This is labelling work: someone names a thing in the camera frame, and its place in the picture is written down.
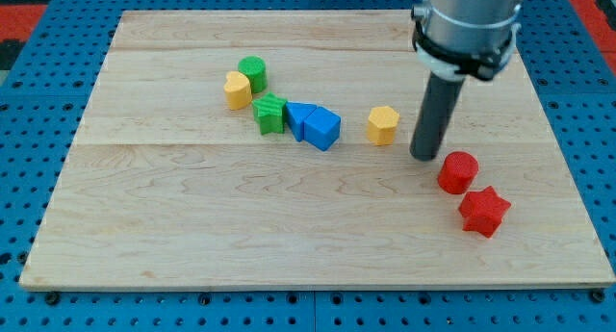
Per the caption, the green star block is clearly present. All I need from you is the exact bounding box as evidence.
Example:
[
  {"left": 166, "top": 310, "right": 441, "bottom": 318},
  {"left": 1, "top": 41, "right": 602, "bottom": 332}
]
[{"left": 252, "top": 92, "right": 287, "bottom": 135}]

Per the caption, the blue triangle block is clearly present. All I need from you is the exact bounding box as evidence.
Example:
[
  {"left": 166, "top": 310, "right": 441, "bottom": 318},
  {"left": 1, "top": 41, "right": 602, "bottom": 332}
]
[{"left": 285, "top": 102, "right": 317, "bottom": 142}]

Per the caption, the green cylinder block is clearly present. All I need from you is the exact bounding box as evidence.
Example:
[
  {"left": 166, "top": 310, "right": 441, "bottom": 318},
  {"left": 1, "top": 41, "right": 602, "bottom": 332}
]
[{"left": 238, "top": 56, "right": 268, "bottom": 93}]

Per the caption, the red star block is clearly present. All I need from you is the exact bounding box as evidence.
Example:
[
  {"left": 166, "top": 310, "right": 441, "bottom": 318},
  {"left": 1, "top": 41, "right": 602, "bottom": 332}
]
[{"left": 458, "top": 186, "right": 512, "bottom": 238}]

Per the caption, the yellow heart block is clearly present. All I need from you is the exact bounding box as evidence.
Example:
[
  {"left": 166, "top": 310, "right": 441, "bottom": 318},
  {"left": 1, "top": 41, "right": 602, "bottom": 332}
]
[{"left": 223, "top": 71, "right": 252, "bottom": 111}]

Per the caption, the blue cube block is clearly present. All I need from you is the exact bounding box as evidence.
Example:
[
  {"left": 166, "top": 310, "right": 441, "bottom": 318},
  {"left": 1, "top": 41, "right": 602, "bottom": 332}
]
[{"left": 304, "top": 107, "right": 341, "bottom": 151}]

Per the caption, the red cylinder block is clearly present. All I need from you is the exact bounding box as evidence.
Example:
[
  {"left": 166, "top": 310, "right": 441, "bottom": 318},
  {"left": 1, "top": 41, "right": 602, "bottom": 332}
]
[{"left": 437, "top": 151, "right": 479, "bottom": 194}]

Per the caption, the wooden board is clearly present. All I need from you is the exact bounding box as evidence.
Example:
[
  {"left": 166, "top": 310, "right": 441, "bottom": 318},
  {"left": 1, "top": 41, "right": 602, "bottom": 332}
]
[{"left": 19, "top": 11, "right": 615, "bottom": 292}]

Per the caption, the yellow hexagon block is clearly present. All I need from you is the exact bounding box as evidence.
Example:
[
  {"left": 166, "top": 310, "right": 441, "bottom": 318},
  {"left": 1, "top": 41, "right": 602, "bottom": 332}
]
[{"left": 367, "top": 106, "right": 400, "bottom": 146}]

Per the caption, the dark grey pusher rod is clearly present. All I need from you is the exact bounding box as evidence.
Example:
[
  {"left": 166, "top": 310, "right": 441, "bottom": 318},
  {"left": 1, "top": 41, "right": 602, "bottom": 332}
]
[{"left": 409, "top": 73, "right": 464, "bottom": 162}]

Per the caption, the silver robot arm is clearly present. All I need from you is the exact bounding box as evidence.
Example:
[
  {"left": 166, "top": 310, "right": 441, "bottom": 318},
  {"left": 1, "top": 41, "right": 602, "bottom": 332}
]
[{"left": 411, "top": 0, "right": 523, "bottom": 82}]

